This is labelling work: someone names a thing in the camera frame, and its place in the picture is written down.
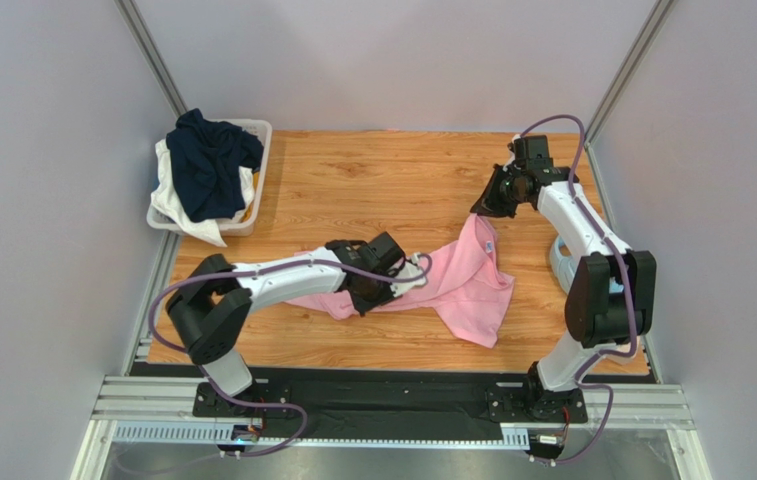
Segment white t shirt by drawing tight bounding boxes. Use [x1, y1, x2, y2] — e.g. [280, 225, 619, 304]
[151, 140, 260, 247]

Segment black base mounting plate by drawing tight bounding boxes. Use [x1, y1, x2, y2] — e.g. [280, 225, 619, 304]
[128, 362, 656, 442]

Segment aluminium corner post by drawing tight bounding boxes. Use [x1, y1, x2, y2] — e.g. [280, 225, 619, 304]
[115, 0, 188, 117]
[582, 0, 677, 146]

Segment navy blue t shirt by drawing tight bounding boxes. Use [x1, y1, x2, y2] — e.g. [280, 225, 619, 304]
[166, 108, 265, 223]

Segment left aluminium corner post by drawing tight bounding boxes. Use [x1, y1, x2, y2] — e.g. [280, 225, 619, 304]
[115, 0, 188, 117]

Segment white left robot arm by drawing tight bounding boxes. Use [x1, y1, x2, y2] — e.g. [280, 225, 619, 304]
[157, 233, 431, 398]

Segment pink t shirt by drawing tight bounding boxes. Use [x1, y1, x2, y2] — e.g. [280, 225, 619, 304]
[284, 213, 516, 349]

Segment light blue headphones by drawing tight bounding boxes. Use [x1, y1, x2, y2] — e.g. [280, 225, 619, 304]
[548, 236, 577, 294]

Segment aluminium frame rail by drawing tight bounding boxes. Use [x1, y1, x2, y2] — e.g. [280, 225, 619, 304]
[72, 365, 711, 479]

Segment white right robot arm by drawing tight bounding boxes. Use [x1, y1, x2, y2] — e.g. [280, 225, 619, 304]
[470, 134, 657, 420]

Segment white plastic laundry basket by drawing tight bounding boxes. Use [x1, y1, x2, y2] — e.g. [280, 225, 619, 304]
[146, 118, 273, 237]

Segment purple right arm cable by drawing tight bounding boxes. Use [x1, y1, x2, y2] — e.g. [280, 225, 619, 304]
[517, 114, 640, 466]

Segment right aluminium corner post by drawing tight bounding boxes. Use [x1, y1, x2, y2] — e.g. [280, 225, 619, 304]
[582, 0, 677, 146]

